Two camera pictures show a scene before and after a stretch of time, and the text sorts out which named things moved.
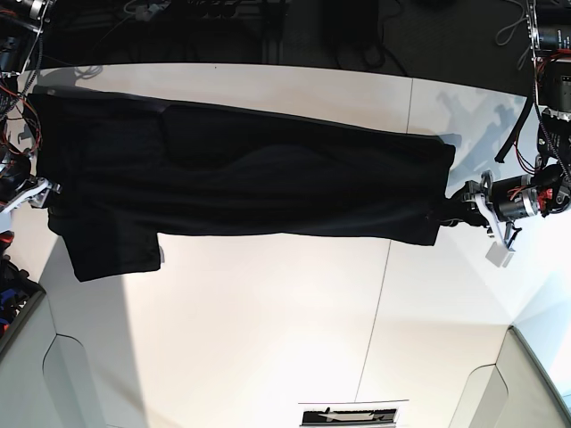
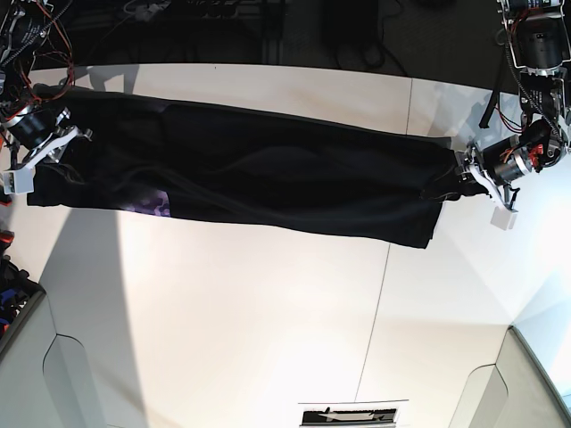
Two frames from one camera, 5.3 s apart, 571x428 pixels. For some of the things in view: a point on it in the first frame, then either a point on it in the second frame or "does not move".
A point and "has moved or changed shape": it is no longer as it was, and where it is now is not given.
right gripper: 507,201 → 501,164
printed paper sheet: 351,414 does not move
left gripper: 17,185 → 45,134
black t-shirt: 122,172 has moved or changed shape
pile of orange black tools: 16,285 does not move
